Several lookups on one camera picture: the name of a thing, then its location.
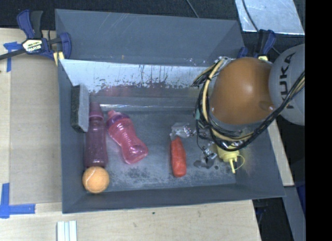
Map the pale grey metal gripper finger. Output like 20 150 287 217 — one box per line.
193 159 213 169

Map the purple plastic bottle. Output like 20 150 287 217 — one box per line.
84 101 109 169

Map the yellow squeeze bottle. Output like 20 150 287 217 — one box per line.
215 143 245 175

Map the orange ball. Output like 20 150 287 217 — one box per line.
81 166 110 194

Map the dark green flat block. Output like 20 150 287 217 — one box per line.
70 84 90 133

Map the clear crumpled plastic wrapper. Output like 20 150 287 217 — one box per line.
169 122 196 140

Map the pink plastic bottle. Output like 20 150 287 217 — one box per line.
106 109 149 165

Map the grey metal bin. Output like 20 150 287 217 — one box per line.
54 8 286 214

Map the red toy carrot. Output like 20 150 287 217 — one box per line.
170 136 188 178

